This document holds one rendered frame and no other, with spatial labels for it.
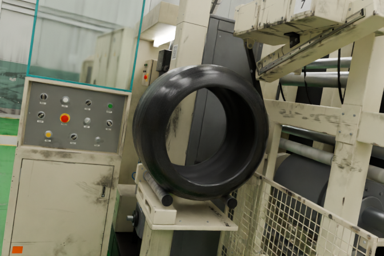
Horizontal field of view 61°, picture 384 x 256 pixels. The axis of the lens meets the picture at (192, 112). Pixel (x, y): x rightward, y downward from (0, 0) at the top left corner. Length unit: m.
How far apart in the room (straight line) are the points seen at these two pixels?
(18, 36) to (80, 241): 8.49
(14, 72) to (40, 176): 8.21
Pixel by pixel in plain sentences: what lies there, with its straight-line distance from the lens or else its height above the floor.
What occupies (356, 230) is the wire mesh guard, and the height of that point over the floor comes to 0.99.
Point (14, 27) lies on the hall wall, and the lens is 10.17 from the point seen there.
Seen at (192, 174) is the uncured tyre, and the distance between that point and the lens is 1.57.
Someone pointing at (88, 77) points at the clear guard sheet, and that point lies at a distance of 1.89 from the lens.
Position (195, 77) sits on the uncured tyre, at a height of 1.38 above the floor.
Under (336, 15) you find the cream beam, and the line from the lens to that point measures 1.26.
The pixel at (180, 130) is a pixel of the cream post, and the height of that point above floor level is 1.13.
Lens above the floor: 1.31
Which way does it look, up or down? 3 degrees down
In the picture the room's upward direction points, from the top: 9 degrees clockwise
